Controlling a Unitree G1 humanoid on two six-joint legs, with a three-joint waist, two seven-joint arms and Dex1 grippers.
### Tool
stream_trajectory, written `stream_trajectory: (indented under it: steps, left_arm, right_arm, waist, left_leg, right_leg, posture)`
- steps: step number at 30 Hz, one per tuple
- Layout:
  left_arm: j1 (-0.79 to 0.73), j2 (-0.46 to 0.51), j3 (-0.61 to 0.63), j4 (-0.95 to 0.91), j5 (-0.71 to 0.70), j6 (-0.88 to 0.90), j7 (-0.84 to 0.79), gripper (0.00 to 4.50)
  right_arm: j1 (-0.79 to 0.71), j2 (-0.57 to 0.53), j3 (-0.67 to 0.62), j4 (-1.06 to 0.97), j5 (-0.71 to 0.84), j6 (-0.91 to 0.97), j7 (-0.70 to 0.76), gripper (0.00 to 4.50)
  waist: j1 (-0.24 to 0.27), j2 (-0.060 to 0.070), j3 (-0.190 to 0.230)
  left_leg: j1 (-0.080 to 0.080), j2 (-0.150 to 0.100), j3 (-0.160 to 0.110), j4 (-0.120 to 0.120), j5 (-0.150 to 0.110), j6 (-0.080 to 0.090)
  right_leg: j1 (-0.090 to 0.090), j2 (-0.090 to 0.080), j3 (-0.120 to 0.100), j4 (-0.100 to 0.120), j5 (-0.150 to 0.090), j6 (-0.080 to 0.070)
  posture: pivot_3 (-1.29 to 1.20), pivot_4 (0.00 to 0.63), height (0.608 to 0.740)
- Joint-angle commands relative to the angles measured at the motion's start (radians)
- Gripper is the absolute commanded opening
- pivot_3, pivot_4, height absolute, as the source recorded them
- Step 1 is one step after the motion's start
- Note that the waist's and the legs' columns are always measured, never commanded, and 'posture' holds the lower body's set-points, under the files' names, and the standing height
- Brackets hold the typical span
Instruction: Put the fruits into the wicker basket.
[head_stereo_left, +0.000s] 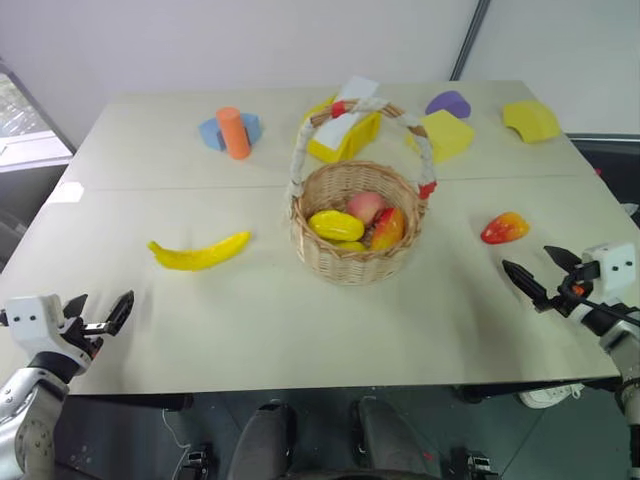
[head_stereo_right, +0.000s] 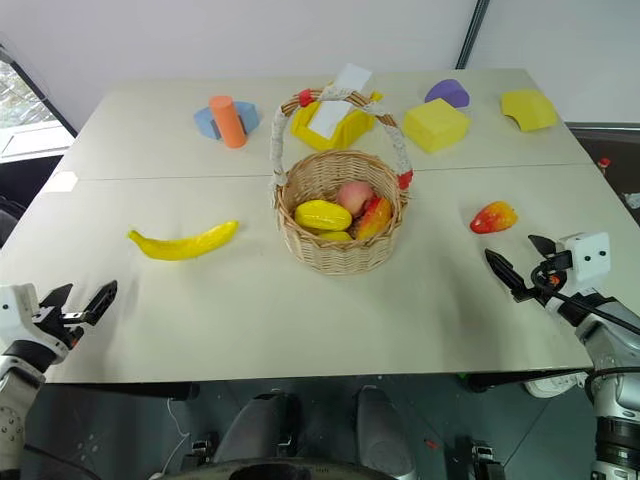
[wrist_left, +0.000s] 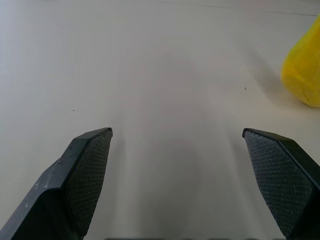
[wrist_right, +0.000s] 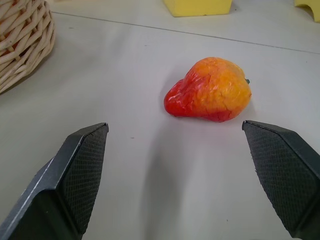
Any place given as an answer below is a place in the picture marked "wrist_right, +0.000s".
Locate yellow foam block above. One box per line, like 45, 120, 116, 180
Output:
162, 0, 233, 18
293, 0, 320, 22

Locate red and orange toy fruit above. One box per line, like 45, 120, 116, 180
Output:
163, 56, 252, 124

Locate woven wicker basket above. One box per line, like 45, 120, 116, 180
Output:
0, 0, 56, 95

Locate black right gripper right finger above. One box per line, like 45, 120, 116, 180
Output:
241, 119, 320, 240

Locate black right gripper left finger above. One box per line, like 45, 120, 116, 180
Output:
0, 122, 110, 240

